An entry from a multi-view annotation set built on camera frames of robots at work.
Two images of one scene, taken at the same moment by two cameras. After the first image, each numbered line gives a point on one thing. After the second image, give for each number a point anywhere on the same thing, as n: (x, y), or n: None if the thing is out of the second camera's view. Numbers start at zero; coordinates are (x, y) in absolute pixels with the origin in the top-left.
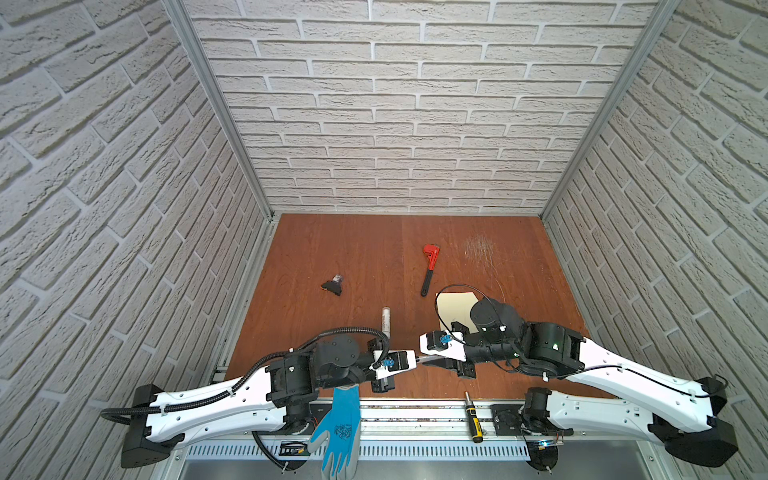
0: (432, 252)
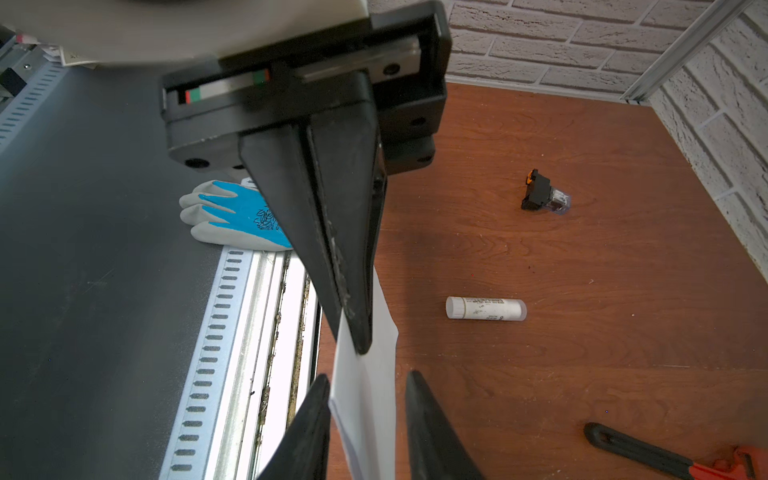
0: (734, 463)
